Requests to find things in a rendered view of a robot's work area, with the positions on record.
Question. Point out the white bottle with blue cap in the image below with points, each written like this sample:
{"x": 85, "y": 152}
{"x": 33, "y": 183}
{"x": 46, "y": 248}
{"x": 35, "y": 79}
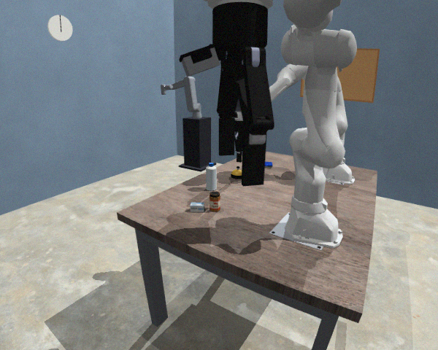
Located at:
{"x": 211, "y": 177}

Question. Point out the orange jar with dark lid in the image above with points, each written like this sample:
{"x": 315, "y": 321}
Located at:
{"x": 214, "y": 201}

